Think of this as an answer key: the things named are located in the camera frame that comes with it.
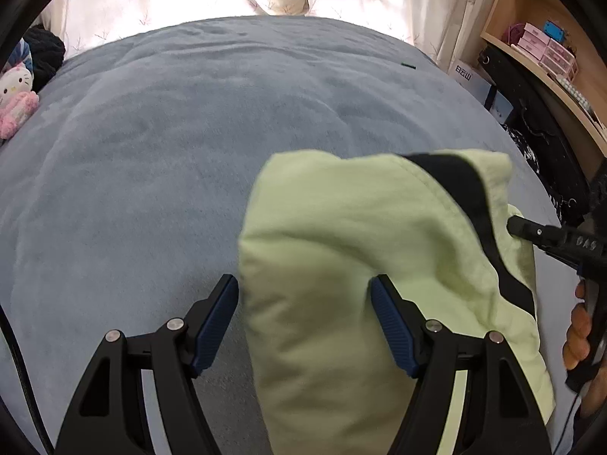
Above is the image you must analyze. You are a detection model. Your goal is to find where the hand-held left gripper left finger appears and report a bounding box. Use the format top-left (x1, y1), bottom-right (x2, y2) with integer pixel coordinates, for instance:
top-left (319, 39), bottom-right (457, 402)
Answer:
top-left (54, 274), bottom-right (239, 455)

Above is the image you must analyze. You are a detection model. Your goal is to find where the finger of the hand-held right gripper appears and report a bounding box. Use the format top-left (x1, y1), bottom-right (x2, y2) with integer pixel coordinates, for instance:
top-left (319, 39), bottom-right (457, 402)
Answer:
top-left (506, 215), bottom-right (577, 266)

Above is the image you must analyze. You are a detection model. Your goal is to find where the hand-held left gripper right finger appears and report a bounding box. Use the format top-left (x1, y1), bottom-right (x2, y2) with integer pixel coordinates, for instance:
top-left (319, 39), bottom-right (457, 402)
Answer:
top-left (370, 274), bottom-right (553, 455)

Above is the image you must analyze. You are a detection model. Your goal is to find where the green and black hooded jacket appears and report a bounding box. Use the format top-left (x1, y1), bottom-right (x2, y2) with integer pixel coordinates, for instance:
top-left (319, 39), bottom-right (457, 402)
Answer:
top-left (237, 149), bottom-right (557, 455)

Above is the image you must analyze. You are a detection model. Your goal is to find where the black patterned clothes pile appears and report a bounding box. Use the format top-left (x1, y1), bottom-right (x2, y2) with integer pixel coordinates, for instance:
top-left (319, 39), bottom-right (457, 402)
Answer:
top-left (479, 46), bottom-right (591, 221)

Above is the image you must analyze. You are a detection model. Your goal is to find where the person's right hand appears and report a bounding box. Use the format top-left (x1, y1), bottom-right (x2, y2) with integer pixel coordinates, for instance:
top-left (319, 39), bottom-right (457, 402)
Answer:
top-left (562, 281), bottom-right (594, 370)

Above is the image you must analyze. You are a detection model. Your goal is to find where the black and white patterned cloth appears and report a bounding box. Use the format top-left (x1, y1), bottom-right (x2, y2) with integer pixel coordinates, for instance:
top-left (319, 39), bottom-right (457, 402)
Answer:
top-left (503, 123), bottom-right (567, 221)

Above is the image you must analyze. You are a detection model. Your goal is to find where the light blue box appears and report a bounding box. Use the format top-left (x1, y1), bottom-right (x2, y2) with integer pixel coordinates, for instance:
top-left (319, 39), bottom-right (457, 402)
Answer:
top-left (484, 86), bottom-right (514, 121)

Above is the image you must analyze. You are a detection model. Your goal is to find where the white keyboard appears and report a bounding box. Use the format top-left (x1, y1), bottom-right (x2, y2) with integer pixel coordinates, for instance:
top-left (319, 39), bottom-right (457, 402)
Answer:
top-left (557, 76), bottom-right (607, 129)

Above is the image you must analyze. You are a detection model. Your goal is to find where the white cardboard box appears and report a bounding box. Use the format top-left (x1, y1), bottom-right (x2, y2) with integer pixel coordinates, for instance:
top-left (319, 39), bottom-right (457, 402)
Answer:
top-left (448, 59), bottom-right (496, 93)

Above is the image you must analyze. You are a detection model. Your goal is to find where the stack of pink boxes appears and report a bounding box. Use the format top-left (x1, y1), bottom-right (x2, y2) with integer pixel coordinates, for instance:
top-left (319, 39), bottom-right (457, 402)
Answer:
top-left (516, 24), bottom-right (578, 81)

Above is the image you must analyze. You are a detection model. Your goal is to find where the white and pink cat plush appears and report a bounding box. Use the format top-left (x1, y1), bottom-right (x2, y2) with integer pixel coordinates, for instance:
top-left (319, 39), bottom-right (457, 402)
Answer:
top-left (0, 63), bottom-right (39, 140)

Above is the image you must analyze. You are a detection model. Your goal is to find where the black knit cloth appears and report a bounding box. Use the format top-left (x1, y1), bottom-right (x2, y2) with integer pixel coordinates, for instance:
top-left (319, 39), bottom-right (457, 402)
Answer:
top-left (24, 26), bottom-right (66, 92)

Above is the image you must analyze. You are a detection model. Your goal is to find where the floral quilt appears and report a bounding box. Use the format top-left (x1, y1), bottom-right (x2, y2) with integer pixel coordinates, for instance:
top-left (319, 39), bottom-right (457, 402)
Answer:
top-left (7, 40), bottom-right (34, 69)

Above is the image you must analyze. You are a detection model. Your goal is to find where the black cable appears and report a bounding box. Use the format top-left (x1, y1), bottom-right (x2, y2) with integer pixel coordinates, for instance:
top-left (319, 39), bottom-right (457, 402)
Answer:
top-left (0, 303), bottom-right (55, 455)

